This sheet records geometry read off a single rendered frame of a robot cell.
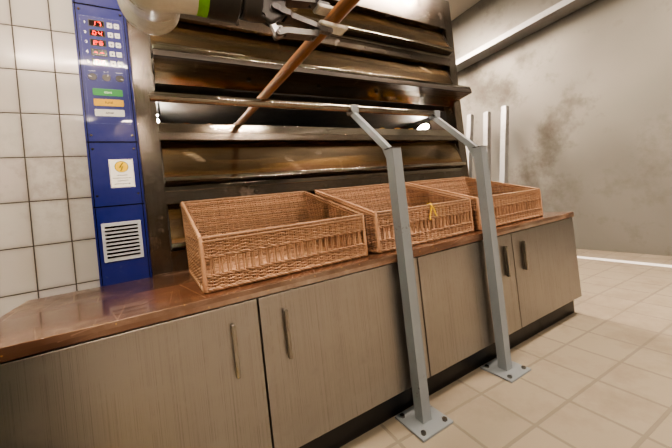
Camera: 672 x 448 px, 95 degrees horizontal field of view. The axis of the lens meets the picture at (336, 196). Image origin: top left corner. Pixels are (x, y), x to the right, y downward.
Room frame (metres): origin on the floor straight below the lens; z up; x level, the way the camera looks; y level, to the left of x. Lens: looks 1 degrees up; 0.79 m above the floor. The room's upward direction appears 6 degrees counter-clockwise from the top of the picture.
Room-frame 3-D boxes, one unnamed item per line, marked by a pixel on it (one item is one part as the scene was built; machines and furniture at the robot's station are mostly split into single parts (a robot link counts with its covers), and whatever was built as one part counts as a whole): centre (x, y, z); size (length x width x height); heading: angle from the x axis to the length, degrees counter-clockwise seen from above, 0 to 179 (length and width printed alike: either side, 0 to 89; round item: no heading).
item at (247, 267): (1.17, 0.26, 0.72); 0.56 x 0.49 x 0.28; 121
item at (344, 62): (1.68, -0.10, 1.54); 1.79 x 0.11 x 0.19; 120
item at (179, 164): (1.68, -0.10, 1.02); 1.79 x 0.11 x 0.19; 120
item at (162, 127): (1.70, -0.09, 1.16); 1.80 x 0.06 x 0.04; 120
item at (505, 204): (1.76, -0.77, 0.72); 0.56 x 0.49 x 0.28; 120
